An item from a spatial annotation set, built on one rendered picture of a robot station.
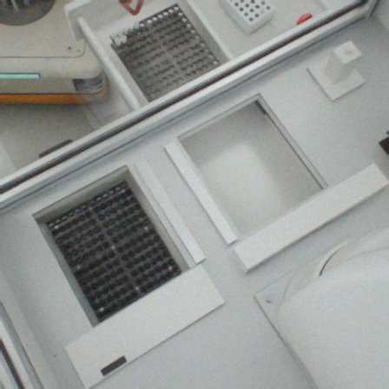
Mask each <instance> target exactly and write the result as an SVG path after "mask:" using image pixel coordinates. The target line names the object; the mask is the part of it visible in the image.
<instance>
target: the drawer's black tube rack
mask: <svg viewBox="0 0 389 389"><path fill-rule="evenodd" d="M131 192H132V193H131ZM139 206H140V207H139ZM67 219H68V218H66V219H64V220H63V221H65V222H64V223H63V224H61V225H59V226H55V228H53V229H52V230H50V232H51V233H52V236H53V238H54V240H55V242H56V244H57V245H58V246H59V248H60V250H61V252H62V254H63V256H64V258H65V260H66V261H67V262H68V264H69V267H70V268H71V270H72V271H73V273H74V275H75V277H76V280H77V282H78V284H79V286H80V288H81V289H82V291H83V292H84V294H85V296H86V298H87V299H88V301H89V304H90V305H91V307H92V308H93V310H94V312H95V314H96V317H97V319H98V320H99V322H102V321H104V320H106V319H107V318H109V317H110V316H112V315H114V314H115V313H119V312H121V311H122V310H123V309H124V308H126V307H128V306H130V305H131V304H133V303H135V302H136V301H138V300H139V299H141V298H143V297H144V296H146V295H148V294H149V293H151V292H153V291H154V290H156V289H157V288H158V287H161V286H162V285H164V284H166V283H167V282H169V281H171V280H173V279H174V278H176V277H178V276H179V275H181V274H182V272H181V270H180V268H179V267H178V266H177V264H176V263H175V260H174V259H173V258H172V255H171V253H170V252H169V251H168V249H167V247H166V245H165V244H164V242H163V240H162V238H160V236H159V234H158V233H157V232H156V230H155V228H154V226H153V223H152V222H151V220H150V219H149V218H148V216H147V215H146V213H145V212H144V210H143V208H142V206H141V204H140V203H139V201H138V200H137V199H136V198H135V196H134V194H133V191H132V189H131V188H127V189H126V190H124V189H123V190H122V192H121V193H119V194H117V195H115V196H113V197H111V198H109V199H107V200H106V201H103V202H101V203H100V204H98V205H96V206H94V207H92V208H91V207H89V210H87V211H85V212H84V213H83V214H80V215H78V216H77V217H75V218H74V219H72V220H70V221H67ZM149 221H150V222H149ZM159 238H160V239H159ZM163 245H164V246H163ZM177 268H178V269H179V270H178V269H177Z"/></svg>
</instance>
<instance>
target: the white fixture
mask: <svg viewBox="0 0 389 389"><path fill-rule="evenodd" d="M361 56H362V55H361V53H360V52H359V50H358V49H357V48H356V47H355V46H354V45H353V43H352V42H351V41H348V42H346V43H344V44H342V45H340V46H339V47H338V48H336V49H334V50H333V51H332V53H331V55H330V56H328V57H326V58H324V59H322V60H320V61H318V62H316V63H315V64H313V65H312V66H310V67H308V68H307V71H308V72H309V73H310V76H311V77H312V78H313V79H314V80H315V81H316V82H317V83H318V84H319V86H320V87H321V88H322V89H323V91H324V92H325V93H326V95H327V96H328V97H329V99H330V100H331V101H332V102H333V101H334V100H336V99H337V98H339V97H341V96H343V95H344V94H346V93H348V92H350V91H352V90H353V89H356V88H358V87H359V86H360V85H362V84H364V83H365V82H366V81H365V80H364V79H363V77H362V76H361V75H360V74H359V72H358V71H357V70H356V69H355V67H356V65H357V63H358V61H359V59H360V58H361Z"/></svg>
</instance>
